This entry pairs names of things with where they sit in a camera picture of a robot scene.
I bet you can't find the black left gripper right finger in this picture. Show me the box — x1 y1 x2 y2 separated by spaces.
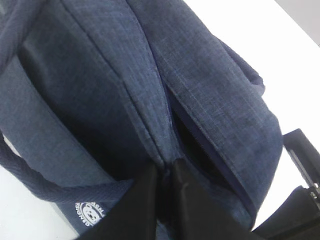
172 159 260 240

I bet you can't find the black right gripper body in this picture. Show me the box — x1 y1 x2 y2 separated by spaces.
253 128 320 240

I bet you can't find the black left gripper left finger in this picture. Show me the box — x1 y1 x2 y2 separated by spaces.
79 165 158 240

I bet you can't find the navy blue lunch bag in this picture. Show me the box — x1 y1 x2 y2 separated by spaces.
0 0 283 240

